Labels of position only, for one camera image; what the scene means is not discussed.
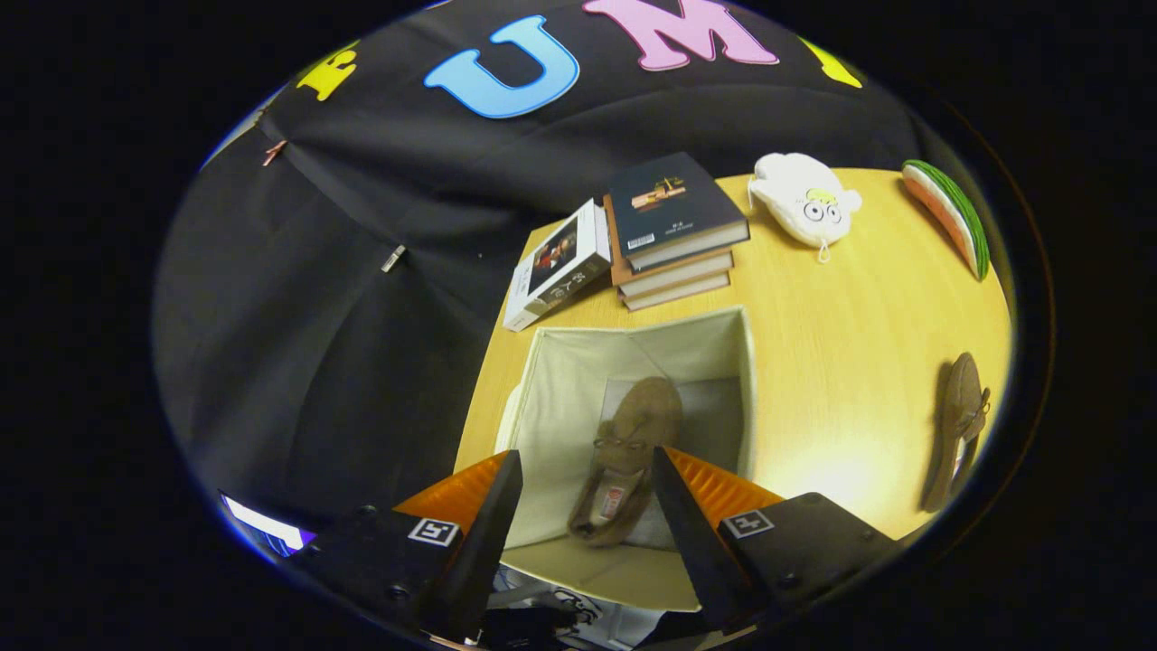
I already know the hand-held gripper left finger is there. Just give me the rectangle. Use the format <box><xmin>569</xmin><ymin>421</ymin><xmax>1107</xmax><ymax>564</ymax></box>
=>
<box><xmin>287</xmin><ymin>449</ymin><xmax>525</xmax><ymax>645</ymax></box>

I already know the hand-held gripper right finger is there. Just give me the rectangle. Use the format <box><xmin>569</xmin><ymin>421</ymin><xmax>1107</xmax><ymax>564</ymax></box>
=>
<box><xmin>651</xmin><ymin>445</ymin><xmax>905</xmax><ymax>636</ymax></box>

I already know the brown suede shoe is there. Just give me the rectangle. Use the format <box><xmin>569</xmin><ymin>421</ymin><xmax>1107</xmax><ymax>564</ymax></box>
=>
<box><xmin>922</xmin><ymin>353</ymin><xmax>992</xmax><ymax>514</ymax></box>
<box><xmin>568</xmin><ymin>377</ymin><xmax>685</xmax><ymax>548</ymax></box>

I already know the beige fabric storage box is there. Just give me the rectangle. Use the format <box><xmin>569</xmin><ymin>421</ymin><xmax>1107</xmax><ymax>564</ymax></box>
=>
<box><xmin>495</xmin><ymin>306</ymin><xmax>758</xmax><ymax>614</ymax></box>

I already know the lit computer screen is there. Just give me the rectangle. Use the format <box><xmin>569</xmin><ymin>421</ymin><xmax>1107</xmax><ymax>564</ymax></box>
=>
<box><xmin>220</xmin><ymin>493</ymin><xmax>315</xmax><ymax>557</ymax></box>

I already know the thin brown book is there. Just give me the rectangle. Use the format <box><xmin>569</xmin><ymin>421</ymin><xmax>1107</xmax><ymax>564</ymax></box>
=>
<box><xmin>622</xmin><ymin>271</ymin><xmax>731</xmax><ymax>313</ymax></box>

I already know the brown cover book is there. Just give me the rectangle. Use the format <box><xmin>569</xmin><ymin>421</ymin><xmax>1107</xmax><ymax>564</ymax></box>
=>
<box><xmin>603</xmin><ymin>194</ymin><xmax>735</xmax><ymax>299</ymax></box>

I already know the white picture-cover book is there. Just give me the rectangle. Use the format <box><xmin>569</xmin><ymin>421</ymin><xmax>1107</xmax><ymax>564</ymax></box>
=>
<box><xmin>503</xmin><ymin>198</ymin><xmax>614</xmax><ymax>333</ymax></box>

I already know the dark blue hardcover book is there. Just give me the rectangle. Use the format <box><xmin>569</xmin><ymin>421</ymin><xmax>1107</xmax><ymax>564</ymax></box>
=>
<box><xmin>604</xmin><ymin>151</ymin><xmax>751</xmax><ymax>272</ymax></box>

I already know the white plush toy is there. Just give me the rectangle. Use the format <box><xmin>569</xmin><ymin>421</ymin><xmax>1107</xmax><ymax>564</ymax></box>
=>
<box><xmin>747</xmin><ymin>152</ymin><xmax>862</xmax><ymax>264</ymax></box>

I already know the watermelon slice plush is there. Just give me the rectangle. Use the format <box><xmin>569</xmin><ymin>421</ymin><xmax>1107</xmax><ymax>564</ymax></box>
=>
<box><xmin>901</xmin><ymin>159</ymin><xmax>992</xmax><ymax>281</ymax></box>

